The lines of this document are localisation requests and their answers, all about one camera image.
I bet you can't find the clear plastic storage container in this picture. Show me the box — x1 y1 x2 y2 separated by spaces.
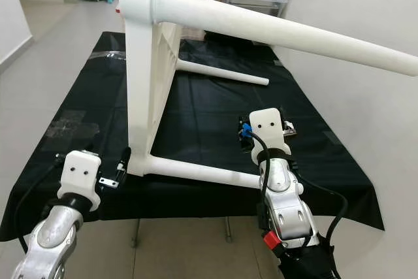
214 0 290 18

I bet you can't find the black wok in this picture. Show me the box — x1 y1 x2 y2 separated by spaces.
204 29 276 49

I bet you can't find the grey metal table leg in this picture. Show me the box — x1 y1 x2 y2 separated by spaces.
223 217 233 244

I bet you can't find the black tablecloth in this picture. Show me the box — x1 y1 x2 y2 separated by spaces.
0 31 385 242

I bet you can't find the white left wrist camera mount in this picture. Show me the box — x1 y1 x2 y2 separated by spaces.
56 150 104 212

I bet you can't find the clear tape strip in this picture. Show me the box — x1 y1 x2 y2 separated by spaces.
97 50 127 61

